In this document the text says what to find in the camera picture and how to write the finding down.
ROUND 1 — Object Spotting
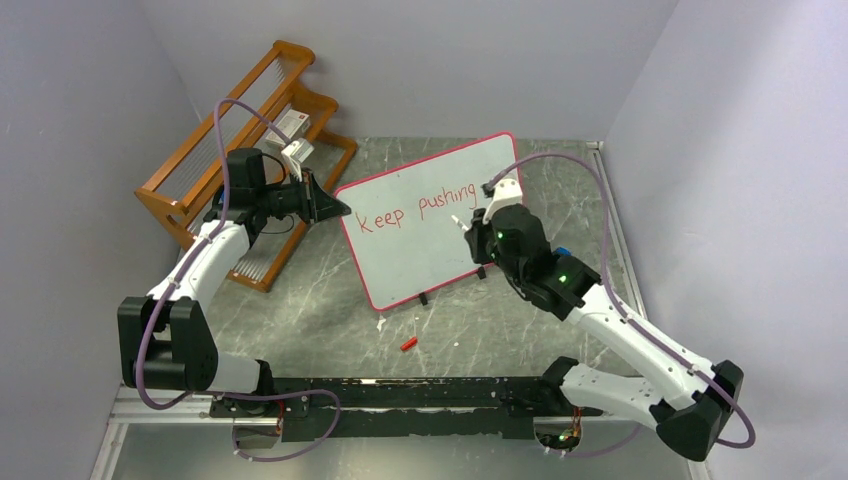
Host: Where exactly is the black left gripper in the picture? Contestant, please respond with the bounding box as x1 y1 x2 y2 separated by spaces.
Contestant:
257 169 350 225

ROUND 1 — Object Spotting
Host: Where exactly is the pink-framed whiteboard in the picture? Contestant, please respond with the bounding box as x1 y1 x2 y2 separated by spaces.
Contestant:
335 132 517 311

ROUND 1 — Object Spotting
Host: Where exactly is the red marker cap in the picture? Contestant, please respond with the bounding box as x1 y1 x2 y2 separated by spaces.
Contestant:
400 336 418 352

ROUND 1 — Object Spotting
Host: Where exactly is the red white marker pen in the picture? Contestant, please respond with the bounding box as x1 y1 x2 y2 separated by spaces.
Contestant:
451 215 469 232

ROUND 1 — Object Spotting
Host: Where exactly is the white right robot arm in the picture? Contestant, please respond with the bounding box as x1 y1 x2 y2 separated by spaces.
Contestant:
463 204 744 462

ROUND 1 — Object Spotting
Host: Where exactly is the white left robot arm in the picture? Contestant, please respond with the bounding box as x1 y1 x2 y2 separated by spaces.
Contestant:
117 148 352 416

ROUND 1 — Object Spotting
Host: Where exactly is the orange wooden rack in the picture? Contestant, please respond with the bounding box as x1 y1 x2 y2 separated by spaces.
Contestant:
135 40 358 293

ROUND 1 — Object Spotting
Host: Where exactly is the white red box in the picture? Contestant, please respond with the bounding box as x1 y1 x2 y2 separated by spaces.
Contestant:
265 108 311 149

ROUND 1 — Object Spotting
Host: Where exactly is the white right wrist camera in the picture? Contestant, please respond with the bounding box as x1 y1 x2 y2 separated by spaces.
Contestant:
482 177 523 224

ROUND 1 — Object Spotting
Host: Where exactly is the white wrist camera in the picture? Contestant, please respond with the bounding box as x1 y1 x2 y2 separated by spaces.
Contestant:
482 177 523 224
281 138 314 170

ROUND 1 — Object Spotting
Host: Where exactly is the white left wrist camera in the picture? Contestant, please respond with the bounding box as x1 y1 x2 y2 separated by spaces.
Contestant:
281 138 314 170

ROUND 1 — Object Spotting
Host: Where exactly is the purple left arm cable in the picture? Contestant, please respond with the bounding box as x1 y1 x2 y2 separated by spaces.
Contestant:
134 99 293 412

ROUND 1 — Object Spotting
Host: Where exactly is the aluminium frame rail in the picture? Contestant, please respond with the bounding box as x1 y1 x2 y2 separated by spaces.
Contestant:
586 141 650 330

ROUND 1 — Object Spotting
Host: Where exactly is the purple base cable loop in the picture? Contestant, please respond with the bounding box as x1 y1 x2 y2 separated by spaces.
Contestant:
231 389 342 464

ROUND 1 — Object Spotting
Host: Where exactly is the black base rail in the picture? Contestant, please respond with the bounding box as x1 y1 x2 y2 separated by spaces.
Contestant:
209 376 578 442

